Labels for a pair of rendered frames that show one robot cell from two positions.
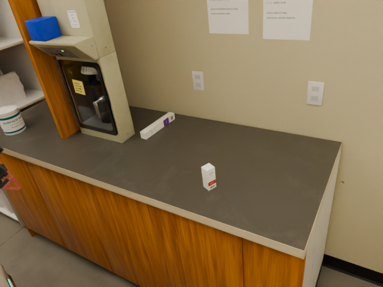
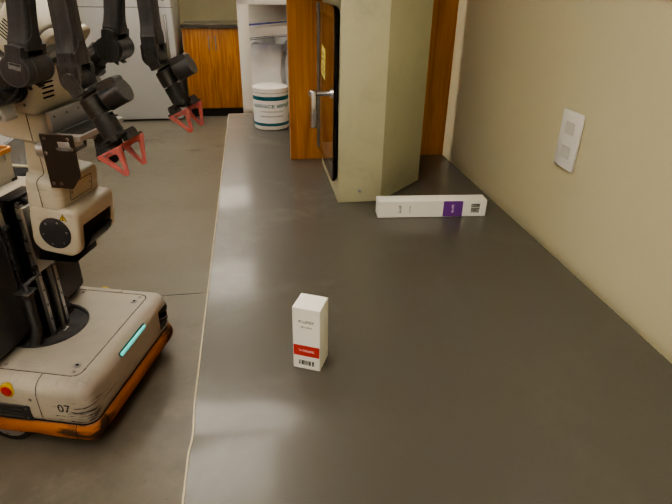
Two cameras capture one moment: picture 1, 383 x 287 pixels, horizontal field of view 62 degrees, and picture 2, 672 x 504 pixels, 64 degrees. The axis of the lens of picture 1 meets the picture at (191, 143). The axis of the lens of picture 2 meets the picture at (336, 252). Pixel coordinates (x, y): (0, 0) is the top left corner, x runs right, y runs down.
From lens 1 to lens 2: 0.90 m
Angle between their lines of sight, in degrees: 40
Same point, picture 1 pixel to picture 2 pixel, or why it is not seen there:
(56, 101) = (302, 85)
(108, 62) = (362, 15)
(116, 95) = (358, 96)
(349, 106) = not seen: outside the picture
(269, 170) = (488, 446)
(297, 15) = not seen: outside the picture
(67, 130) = (303, 146)
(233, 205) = (272, 435)
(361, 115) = not seen: outside the picture
